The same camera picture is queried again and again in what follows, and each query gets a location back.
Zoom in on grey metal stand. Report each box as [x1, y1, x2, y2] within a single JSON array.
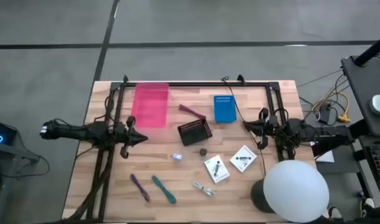
[[0, 141, 41, 224]]

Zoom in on white paper sheet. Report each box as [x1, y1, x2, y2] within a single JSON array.
[[313, 149, 336, 164]]

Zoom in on black power adapter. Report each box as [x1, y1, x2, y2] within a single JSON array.
[[317, 102, 333, 124]]

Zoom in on thin black table cable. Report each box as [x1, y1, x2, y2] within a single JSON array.
[[221, 75, 268, 177]]

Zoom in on pink translucent plastic bin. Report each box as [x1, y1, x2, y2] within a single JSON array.
[[130, 82, 171, 128]]

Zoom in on black computer blue light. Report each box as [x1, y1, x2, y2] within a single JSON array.
[[0, 119, 18, 146]]

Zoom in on dark lamp base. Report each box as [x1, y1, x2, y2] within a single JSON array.
[[250, 179, 275, 214]]

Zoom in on white globe lamp shade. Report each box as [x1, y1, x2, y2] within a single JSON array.
[[263, 159, 330, 223]]

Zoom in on black side desk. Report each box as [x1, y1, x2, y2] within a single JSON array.
[[341, 54, 380, 138]]

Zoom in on black perforated plastic basket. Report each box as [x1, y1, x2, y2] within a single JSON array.
[[177, 118, 213, 147]]

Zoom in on black aluminium table frame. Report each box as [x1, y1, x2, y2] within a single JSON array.
[[83, 81, 295, 222]]

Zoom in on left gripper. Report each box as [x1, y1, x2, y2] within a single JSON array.
[[115, 115, 148, 159]]

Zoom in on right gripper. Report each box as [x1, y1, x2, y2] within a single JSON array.
[[242, 107, 286, 150]]

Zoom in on black pole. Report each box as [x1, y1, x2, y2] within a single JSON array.
[[353, 30, 380, 68]]

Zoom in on blue perforated plastic basket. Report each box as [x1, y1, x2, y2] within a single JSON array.
[[213, 95, 237, 124]]

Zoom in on yellow floor cable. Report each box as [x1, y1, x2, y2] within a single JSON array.
[[313, 90, 352, 124]]

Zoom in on white printed cable box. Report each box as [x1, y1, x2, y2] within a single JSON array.
[[229, 144, 258, 173], [204, 154, 230, 184]]

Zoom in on white cable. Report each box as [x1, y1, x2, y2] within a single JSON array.
[[191, 180, 216, 198]]

